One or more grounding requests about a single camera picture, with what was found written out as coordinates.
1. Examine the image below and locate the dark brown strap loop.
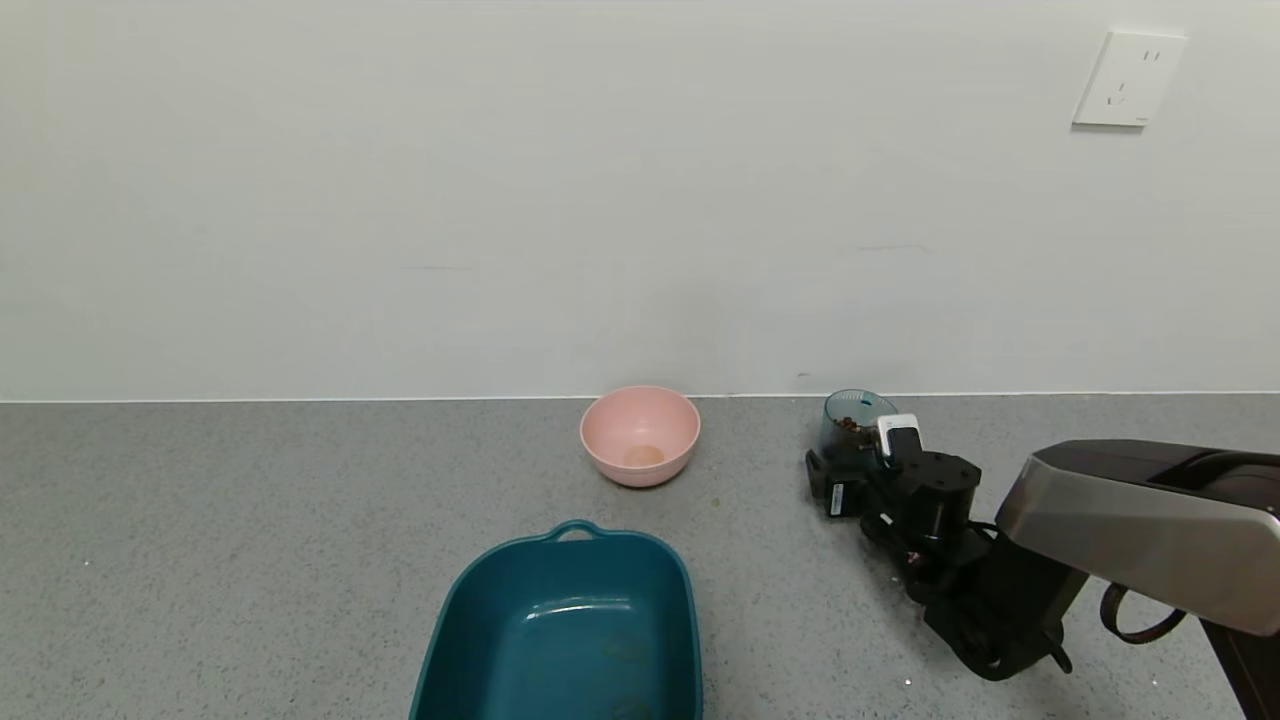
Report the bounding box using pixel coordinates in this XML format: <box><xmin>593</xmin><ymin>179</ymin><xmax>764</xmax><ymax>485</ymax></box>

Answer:
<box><xmin>1100</xmin><ymin>584</ymin><xmax>1188</xmax><ymax>645</ymax></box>

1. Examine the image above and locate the pink bowl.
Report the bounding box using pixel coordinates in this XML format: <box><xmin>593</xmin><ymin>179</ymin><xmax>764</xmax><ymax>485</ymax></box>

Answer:
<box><xmin>580</xmin><ymin>385</ymin><xmax>702</xmax><ymax>489</ymax></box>

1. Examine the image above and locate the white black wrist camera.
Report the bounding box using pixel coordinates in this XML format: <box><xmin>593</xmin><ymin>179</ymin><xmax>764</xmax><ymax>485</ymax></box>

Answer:
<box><xmin>876</xmin><ymin>413</ymin><xmax>924</xmax><ymax>467</ymax></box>

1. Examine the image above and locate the teal plastic tray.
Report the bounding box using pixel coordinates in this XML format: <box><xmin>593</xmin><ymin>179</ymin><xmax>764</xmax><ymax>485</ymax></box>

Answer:
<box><xmin>408</xmin><ymin>519</ymin><xmax>704</xmax><ymax>720</ymax></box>

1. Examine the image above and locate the translucent blue ribbed cup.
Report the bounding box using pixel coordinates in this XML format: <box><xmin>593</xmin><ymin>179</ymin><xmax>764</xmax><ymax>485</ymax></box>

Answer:
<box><xmin>818</xmin><ymin>389</ymin><xmax>899</xmax><ymax>473</ymax></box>

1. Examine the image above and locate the white wall outlet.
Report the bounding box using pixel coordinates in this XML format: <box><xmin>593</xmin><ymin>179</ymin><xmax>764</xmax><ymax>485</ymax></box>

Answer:
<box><xmin>1072</xmin><ymin>30</ymin><xmax>1189</xmax><ymax>129</ymax></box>

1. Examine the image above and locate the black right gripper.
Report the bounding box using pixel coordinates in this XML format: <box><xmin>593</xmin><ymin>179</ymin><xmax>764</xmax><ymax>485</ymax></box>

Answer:
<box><xmin>805</xmin><ymin>448</ymin><xmax>895</xmax><ymax>518</ymax></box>

